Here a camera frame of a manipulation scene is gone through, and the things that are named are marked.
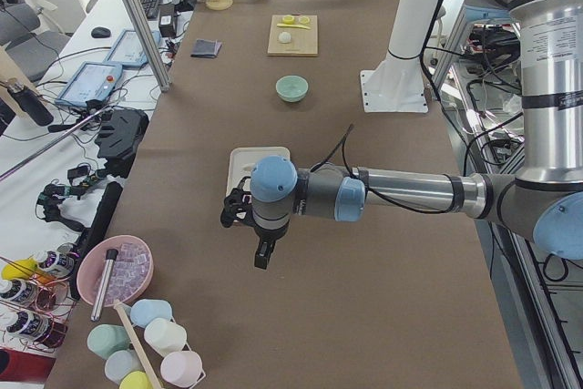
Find metal tube with black cap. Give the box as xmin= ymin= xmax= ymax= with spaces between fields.
xmin=90 ymin=249 xmax=118 ymax=322

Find mint green cup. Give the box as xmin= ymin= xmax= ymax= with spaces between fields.
xmin=87 ymin=324 xmax=130 ymax=360

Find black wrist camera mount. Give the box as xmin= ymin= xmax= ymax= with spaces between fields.
xmin=220 ymin=176 xmax=255 ymax=228

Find yellow lemon slice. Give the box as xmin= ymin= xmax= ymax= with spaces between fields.
xmin=298 ymin=15 xmax=311 ymax=26
xmin=281 ymin=15 xmax=295 ymax=25

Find pink cup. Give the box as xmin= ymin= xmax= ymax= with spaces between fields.
xmin=160 ymin=351 xmax=203 ymax=388

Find cream cup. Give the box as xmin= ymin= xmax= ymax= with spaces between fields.
xmin=144 ymin=318 xmax=187 ymax=357

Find aluminium frame post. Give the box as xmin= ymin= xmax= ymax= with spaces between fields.
xmin=122 ymin=0 xmax=171 ymax=92

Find blue teach pendant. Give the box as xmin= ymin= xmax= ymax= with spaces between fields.
xmin=55 ymin=62 xmax=123 ymax=107
xmin=104 ymin=29 xmax=148 ymax=68

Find white plastic tray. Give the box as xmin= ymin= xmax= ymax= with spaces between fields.
xmin=225 ymin=146 xmax=291 ymax=195

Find black computer mouse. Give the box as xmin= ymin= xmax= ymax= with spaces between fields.
xmin=91 ymin=26 xmax=111 ymax=39

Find yellow plastic knife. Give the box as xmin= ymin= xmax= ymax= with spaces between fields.
xmin=276 ymin=23 xmax=311 ymax=30

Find green ceramic bowl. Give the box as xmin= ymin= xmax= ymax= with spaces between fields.
xmin=275 ymin=75 xmax=309 ymax=103

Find black long bar device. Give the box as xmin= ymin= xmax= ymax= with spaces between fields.
xmin=68 ymin=181 xmax=123 ymax=301

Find blue teach pendant near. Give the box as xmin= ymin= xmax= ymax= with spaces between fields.
xmin=55 ymin=62 xmax=123 ymax=107

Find light blue cup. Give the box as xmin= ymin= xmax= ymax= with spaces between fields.
xmin=130 ymin=299 xmax=173 ymax=328

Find black power adapter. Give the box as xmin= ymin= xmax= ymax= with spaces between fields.
xmin=159 ymin=15 xmax=177 ymax=38

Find yellow cup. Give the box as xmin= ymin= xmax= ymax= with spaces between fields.
xmin=118 ymin=371 xmax=153 ymax=389

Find black bottle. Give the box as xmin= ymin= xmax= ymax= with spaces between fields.
xmin=7 ymin=82 xmax=54 ymax=127

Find wooden cutting board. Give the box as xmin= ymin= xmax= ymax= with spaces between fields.
xmin=267 ymin=15 xmax=319 ymax=57

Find blue teach pendant far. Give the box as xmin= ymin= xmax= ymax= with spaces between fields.
xmin=104 ymin=29 xmax=148 ymax=68

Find pink bowl with ice cubes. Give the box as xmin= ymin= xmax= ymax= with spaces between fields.
xmin=77 ymin=235 xmax=154 ymax=307

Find wooden stick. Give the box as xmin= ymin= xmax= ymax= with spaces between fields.
xmin=113 ymin=300 xmax=163 ymax=389

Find black controller device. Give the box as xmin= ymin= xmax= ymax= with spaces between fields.
xmin=95 ymin=108 xmax=149 ymax=178

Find yellow lemon slice right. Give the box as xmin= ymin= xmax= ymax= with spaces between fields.
xmin=298 ymin=15 xmax=311 ymax=26

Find yellow lemon slice left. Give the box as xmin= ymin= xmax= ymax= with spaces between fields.
xmin=281 ymin=15 xmax=295 ymax=25

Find dark folded cloth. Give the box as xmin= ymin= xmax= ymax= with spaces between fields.
xmin=190 ymin=38 xmax=222 ymax=58

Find pale blue cup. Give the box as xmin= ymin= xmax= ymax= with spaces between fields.
xmin=104 ymin=350 xmax=143 ymax=384

